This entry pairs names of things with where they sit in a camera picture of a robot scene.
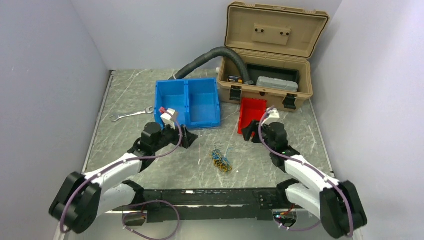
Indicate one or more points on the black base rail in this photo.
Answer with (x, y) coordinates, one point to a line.
(210, 204)

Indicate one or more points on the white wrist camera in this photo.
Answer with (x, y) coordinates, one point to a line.
(168, 117)
(272, 116)

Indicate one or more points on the silver combination wrench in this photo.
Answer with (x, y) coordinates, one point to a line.
(117, 116)

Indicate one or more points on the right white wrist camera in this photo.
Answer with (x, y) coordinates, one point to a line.
(272, 116)

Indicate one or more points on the blue two-compartment bin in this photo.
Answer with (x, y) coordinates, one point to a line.
(196, 100)

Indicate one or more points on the red plastic bin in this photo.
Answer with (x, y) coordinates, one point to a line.
(250, 109)

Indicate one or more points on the small colourful box in toolbox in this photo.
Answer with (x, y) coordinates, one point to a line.
(234, 79)

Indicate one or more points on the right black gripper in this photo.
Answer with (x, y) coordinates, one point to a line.
(253, 127)

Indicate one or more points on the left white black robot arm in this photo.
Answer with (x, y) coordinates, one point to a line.
(85, 196)

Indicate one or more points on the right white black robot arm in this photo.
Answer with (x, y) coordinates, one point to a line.
(335, 203)

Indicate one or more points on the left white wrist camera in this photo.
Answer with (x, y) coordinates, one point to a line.
(168, 117)

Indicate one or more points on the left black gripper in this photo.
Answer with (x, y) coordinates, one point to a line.
(187, 137)

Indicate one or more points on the grey plastic case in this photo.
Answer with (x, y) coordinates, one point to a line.
(276, 83)

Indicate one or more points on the tan open toolbox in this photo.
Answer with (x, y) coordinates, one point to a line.
(274, 36)

